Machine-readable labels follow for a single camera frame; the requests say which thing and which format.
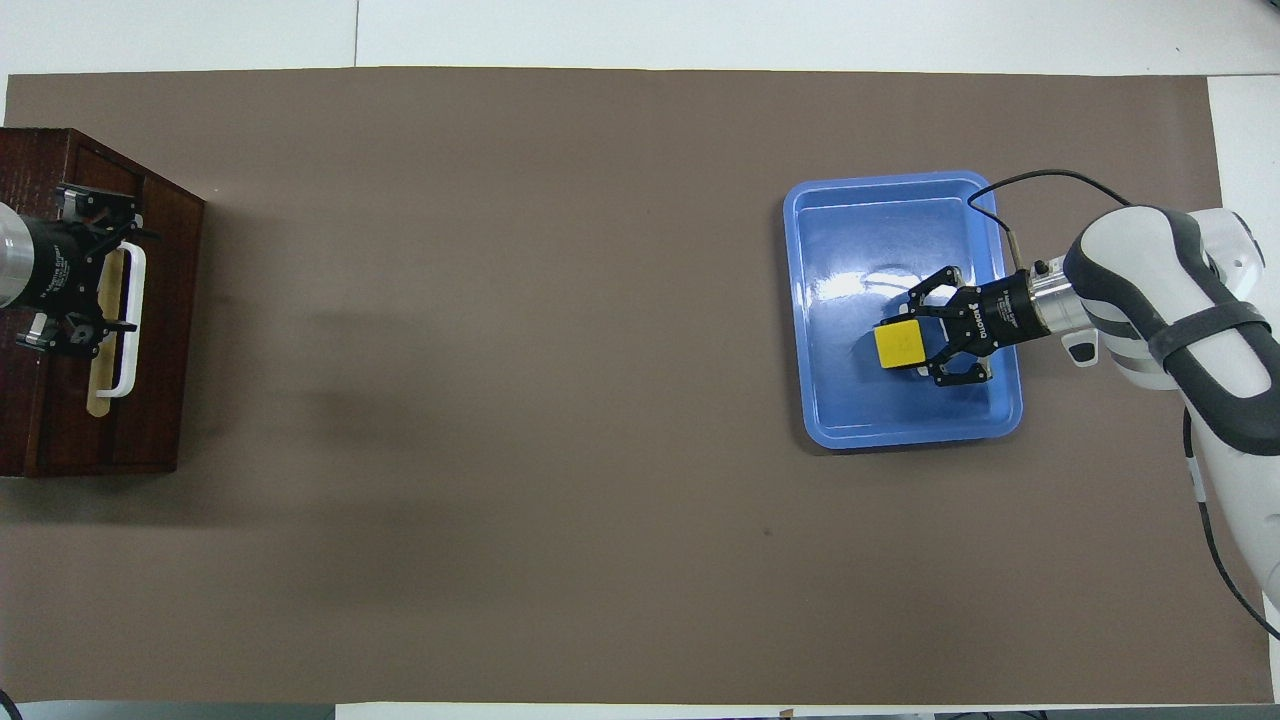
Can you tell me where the brown paper table mat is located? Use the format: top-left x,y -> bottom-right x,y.
0,67 -> 1274,707

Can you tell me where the yellow cube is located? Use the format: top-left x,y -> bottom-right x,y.
873,319 -> 934,372

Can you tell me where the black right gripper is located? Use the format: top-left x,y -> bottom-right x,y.
904,264 -> 1042,389

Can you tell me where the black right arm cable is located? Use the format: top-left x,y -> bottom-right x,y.
966,169 -> 1280,642

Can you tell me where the dark brown wooden cabinet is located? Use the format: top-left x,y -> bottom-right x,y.
0,127 -> 207,480

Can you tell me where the blue plastic tray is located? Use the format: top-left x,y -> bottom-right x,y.
782,170 -> 1026,450

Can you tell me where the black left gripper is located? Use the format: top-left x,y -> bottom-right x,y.
14,183 -> 162,360

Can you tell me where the wooden drawer with white handle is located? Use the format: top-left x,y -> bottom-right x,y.
40,132 -> 207,476

